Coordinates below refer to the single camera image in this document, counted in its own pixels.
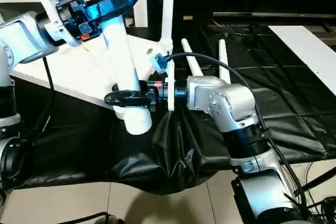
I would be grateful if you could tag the white plastic table leg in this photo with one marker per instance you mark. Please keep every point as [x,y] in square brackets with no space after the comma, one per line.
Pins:
[224,64]
[193,61]
[167,9]
[123,61]

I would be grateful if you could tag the white plastic table top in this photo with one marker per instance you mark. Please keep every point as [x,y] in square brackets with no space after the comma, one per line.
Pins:
[68,72]

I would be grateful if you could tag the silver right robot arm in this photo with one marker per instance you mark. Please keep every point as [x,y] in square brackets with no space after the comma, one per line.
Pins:
[231,108]

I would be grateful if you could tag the black plastic mat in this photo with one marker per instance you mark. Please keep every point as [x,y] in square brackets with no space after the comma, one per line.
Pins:
[294,124]

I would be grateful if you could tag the white board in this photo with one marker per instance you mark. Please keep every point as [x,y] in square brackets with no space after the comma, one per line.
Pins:
[310,51]

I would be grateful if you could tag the black stand base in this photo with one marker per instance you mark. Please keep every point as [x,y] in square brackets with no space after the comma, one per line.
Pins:
[323,203]

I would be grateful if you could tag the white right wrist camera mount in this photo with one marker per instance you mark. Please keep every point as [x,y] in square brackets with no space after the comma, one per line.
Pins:
[165,66]

